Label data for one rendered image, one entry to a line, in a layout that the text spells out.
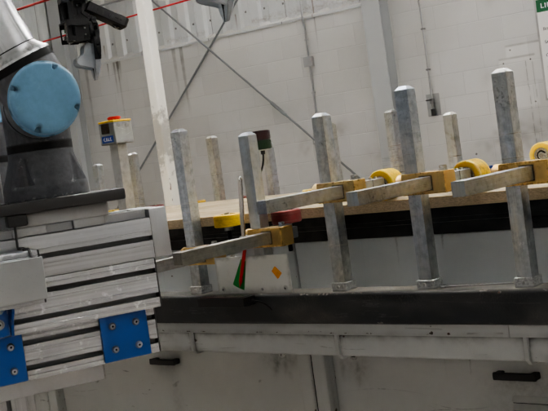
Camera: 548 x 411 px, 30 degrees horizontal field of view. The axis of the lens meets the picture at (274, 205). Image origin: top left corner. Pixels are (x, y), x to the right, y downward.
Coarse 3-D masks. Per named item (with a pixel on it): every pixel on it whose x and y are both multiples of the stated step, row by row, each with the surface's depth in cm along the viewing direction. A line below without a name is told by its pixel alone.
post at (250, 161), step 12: (252, 132) 268; (240, 144) 268; (252, 144) 267; (252, 156) 267; (252, 168) 266; (252, 180) 267; (252, 192) 268; (252, 204) 268; (252, 216) 269; (264, 216) 269; (252, 228) 269; (264, 252) 268
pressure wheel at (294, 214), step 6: (282, 210) 271; (288, 210) 268; (294, 210) 269; (300, 210) 271; (276, 216) 269; (282, 216) 268; (288, 216) 268; (294, 216) 269; (300, 216) 271; (276, 222) 269; (288, 222) 268; (294, 222) 269; (288, 246) 272
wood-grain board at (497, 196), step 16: (448, 192) 258; (480, 192) 243; (496, 192) 240; (528, 192) 235; (544, 192) 232; (176, 208) 393; (208, 208) 356; (224, 208) 340; (304, 208) 278; (320, 208) 274; (352, 208) 267; (368, 208) 264; (384, 208) 261; (400, 208) 258; (176, 224) 311; (208, 224) 302
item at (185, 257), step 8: (264, 232) 264; (296, 232) 272; (232, 240) 255; (240, 240) 255; (248, 240) 258; (256, 240) 260; (264, 240) 262; (200, 248) 245; (208, 248) 247; (216, 248) 249; (224, 248) 251; (232, 248) 253; (240, 248) 255; (248, 248) 258; (176, 256) 241; (184, 256) 241; (192, 256) 243; (200, 256) 244; (208, 256) 246; (216, 256) 249; (176, 264) 241; (184, 264) 240
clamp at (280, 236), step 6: (258, 228) 268; (264, 228) 265; (270, 228) 264; (276, 228) 263; (282, 228) 263; (288, 228) 264; (246, 234) 270; (252, 234) 268; (276, 234) 263; (282, 234) 263; (288, 234) 264; (276, 240) 263; (282, 240) 262; (288, 240) 264; (264, 246) 266; (270, 246) 265; (276, 246) 264
